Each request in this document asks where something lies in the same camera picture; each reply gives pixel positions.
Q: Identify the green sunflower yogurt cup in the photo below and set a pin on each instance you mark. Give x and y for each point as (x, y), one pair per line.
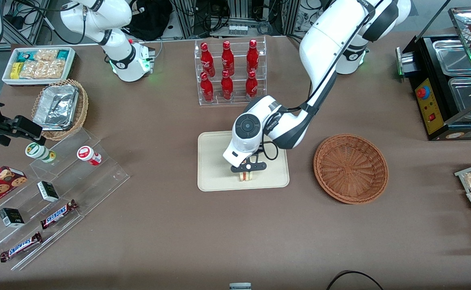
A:
(40, 152)

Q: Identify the white power strip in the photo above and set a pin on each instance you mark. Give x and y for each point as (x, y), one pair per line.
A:
(239, 29)

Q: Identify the grey metal table edge bracket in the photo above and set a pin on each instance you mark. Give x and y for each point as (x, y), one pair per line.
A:
(240, 286)

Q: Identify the red lid yogurt cup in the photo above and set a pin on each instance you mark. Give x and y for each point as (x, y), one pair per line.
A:
(89, 155)

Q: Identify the black fabric bag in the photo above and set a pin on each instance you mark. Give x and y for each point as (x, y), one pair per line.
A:
(150, 18)

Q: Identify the yellow snack packet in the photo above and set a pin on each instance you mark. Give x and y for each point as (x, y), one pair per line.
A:
(15, 69)

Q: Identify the black food warmer cabinet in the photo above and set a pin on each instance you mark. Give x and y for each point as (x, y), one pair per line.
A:
(428, 108)

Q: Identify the teal snack packet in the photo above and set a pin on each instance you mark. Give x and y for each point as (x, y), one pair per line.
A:
(25, 55)

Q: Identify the stainless steel pan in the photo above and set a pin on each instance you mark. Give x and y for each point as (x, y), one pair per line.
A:
(469, 96)
(455, 56)

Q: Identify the red cola bottle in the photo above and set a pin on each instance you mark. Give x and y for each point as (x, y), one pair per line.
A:
(227, 85)
(251, 84)
(252, 53)
(206, 56)
(207, 88)
(227, 54)

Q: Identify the small black carton box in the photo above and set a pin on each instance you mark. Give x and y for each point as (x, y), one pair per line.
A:
(11, 218)
(48, 191)

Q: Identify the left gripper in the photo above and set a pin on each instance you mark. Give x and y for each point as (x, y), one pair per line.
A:
(260, 148)

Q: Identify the aluminium profile frame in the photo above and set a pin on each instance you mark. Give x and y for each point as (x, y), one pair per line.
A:
(259, 12)

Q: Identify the brown round wicker basket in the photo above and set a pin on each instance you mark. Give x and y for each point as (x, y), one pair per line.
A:
(350, 169)

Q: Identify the aluminium foil container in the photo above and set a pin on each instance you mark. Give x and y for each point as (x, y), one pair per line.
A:
(56, 106)

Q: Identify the clear acrylic stepped display stand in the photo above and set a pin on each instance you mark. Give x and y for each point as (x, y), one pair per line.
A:
(90, 181)

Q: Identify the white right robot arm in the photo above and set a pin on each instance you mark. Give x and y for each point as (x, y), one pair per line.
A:
(122, 56)

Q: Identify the clear acrylic bottle rack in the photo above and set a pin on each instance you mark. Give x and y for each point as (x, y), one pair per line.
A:
(238, 96)

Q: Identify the light wicker basket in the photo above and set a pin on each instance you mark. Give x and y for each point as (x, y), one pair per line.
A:
(80, 104)

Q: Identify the white rectangular snack bin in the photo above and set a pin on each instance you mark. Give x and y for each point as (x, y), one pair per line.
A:
(7, 78)

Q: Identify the Snickers chocolate bar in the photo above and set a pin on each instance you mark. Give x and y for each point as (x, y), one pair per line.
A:
(59, 214)
(21, 247)

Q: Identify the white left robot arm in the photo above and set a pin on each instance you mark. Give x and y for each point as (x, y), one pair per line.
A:
(324, 44)

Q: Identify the clear bag of crackers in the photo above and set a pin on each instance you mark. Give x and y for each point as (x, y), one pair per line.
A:
(46, 54)
(42, 69)

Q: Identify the cream rectangular tray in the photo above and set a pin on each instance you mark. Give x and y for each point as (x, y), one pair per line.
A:
(219, 173)

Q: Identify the triangle sandwich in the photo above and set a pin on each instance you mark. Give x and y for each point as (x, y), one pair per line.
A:
(246, 176)

